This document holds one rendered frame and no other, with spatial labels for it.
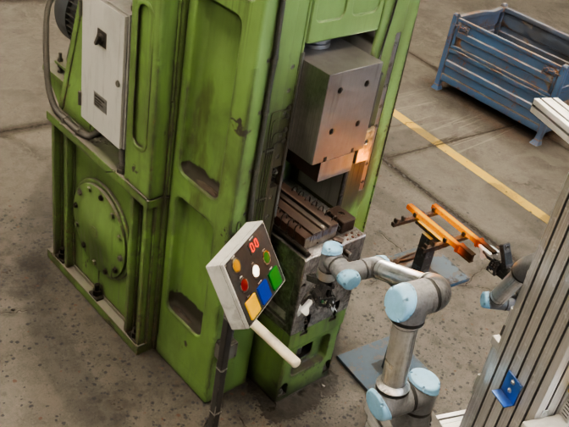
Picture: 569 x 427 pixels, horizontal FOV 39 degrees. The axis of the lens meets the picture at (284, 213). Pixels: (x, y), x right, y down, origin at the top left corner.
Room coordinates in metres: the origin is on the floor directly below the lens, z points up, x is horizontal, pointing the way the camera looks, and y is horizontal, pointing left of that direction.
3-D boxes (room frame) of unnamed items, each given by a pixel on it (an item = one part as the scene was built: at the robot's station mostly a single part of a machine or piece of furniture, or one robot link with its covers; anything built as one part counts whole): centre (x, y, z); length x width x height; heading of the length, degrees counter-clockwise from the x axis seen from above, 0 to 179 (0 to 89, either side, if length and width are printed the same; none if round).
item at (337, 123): (3.10, -0.05, 1.56); 0.42 x 0.39 x 0.40; 47
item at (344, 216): (3.10, -0.25, 0.95); 0.12 x 0.08 x 0.06; 47
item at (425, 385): (2.07, -0.58, 0.98); 0.13 x 0.12 x 0.14; 124
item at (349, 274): (2.34, -0.27, 1.23); 0.11 x 0.11 x 0.08; 34
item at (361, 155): (3.24, -0.30, 1.27); 0.09 x 0.02 x 0.17; 137
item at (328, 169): (3.07, -0.02, 1.32); 0.42 x 0.20 x 0.10; 47
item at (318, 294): (2.41, -0.20, 1.08); 0.09 x 0.08 x 0.12; 26
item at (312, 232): (3.07, -0.02, 0.96); 0.42 x 0.20 x 0.09; 47
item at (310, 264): (3.11, -0.05, 0.69); 0.56 x 0.38 x 0.45; 47
